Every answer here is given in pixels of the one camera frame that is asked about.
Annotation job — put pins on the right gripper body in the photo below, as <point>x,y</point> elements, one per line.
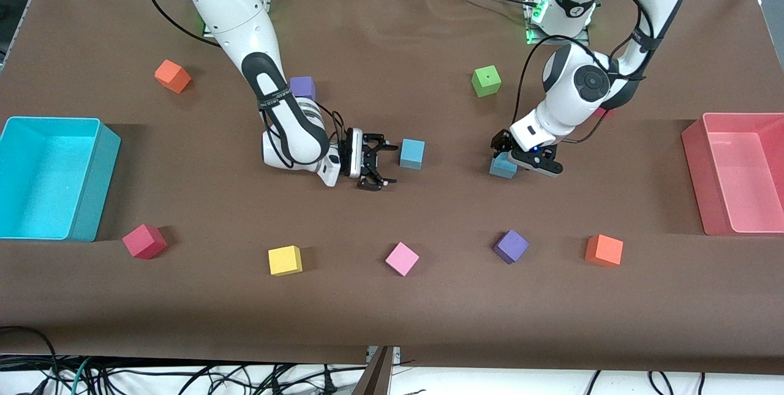
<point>356,154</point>

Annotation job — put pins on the light blue foam block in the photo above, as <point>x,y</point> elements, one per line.
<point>501,169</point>
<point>412,155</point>

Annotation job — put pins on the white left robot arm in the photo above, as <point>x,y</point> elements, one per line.
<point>582,89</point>

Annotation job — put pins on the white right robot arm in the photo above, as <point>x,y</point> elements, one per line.
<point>233,9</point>

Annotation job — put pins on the brown table cloth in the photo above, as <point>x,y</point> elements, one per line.
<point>380,217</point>

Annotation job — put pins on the green foam block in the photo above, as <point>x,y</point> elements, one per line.
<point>486,81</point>

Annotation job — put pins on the red foam block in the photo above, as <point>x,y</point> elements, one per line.
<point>144,242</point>
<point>605,112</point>

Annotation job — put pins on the purple foam block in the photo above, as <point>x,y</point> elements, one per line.
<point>304,86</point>
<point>511,246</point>

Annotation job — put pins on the pink foam block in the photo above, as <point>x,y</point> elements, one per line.
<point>402,259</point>

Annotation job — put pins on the yellow foam block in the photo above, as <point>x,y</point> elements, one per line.
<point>285,260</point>

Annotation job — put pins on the orange foam block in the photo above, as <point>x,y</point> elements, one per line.
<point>604,250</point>
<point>173,76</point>

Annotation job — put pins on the dark angled metal bar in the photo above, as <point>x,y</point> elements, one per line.
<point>375,376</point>

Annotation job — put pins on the pink plastic bin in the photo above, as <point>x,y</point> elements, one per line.
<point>741,174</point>

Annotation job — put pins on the cyan plastic bin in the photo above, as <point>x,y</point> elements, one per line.
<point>43,180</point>

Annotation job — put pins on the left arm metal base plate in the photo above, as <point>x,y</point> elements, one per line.
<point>560,41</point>

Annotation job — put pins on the silver metal bracket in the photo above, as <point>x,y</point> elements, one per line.
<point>395,355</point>

